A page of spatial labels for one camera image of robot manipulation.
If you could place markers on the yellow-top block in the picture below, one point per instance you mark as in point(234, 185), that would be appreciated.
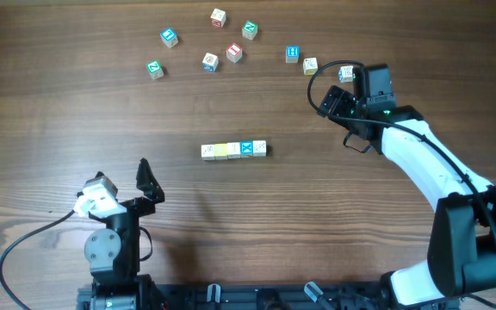
point(246, 149)

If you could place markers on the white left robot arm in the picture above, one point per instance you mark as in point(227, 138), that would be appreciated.
point(114, 251)

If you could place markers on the white bird block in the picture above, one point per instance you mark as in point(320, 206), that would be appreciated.
point(259, 148)

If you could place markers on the blue D block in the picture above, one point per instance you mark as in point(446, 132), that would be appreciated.
point(210, 62)

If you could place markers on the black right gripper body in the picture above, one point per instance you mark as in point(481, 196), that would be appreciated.
point(345, 109)

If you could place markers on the white apple block green N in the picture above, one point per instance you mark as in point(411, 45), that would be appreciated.
point(233, 150)

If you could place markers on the red M block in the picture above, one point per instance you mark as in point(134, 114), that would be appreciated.
point(218, 18)

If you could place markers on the green Z block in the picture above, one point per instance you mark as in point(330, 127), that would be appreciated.
point(155, 69)

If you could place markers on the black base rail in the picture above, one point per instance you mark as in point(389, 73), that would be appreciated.
point(265, 297)

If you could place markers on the red I top block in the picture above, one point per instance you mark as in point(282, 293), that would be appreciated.
point(234, 53)

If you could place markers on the plain cream block with 9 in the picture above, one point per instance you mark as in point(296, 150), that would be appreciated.
point(208, 152)

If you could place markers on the blue-top block far left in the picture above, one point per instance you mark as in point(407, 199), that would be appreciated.
point(169, 37)

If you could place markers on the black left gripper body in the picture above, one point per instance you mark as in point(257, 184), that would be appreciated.
point(139, 207)

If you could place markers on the yellow-sided block with 0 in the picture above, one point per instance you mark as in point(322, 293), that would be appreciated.
point(310, 66)

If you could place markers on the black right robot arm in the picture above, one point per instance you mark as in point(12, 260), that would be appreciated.
point(461, 255)

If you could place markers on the green N block far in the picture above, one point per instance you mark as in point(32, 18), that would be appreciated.
point(249, 30)

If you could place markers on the blue-sided block far right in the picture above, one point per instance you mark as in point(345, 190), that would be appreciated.
point(345, 74)

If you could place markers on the blue-top ladder block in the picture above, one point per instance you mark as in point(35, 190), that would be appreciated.
point(292, 54)

